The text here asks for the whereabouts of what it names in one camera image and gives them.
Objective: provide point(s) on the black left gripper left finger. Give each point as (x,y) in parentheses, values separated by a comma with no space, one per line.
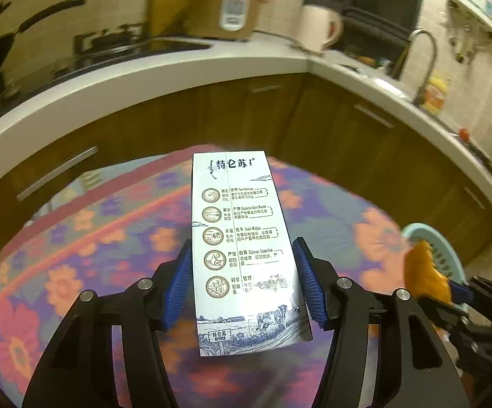
(76,368)

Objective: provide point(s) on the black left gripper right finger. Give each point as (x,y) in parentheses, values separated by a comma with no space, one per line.
(413,367)

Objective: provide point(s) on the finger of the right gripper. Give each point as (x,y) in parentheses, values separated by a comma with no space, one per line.
(461,294)

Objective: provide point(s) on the large orange peel half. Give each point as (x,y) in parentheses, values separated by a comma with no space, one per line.
(421,278)

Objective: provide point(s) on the white blue milk carton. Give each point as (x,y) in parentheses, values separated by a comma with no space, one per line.
(246,288)

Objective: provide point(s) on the dark kitchen window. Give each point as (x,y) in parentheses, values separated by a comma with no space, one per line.
(374,28)

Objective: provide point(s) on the light green plastic basket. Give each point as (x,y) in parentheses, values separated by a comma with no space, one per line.
(446,260)

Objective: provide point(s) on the floral towel table cover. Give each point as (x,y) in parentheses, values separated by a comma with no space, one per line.
(106,232)

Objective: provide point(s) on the red tomato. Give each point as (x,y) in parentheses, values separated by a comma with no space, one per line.
(464,135)

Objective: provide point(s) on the yellow dish soap bottle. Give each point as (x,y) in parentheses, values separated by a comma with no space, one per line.
(435,94)

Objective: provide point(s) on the wooden cabinet fronts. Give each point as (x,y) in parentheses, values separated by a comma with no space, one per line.
(301,119)

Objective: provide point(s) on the white electric kettle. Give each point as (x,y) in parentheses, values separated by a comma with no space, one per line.
(319,28)

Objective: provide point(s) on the white curved countertop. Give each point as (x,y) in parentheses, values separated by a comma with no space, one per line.
(67,106)

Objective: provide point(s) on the black gas stove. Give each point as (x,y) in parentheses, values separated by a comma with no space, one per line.
(92,51)

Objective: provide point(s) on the brown rice cooker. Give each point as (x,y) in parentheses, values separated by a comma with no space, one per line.
(221,19)

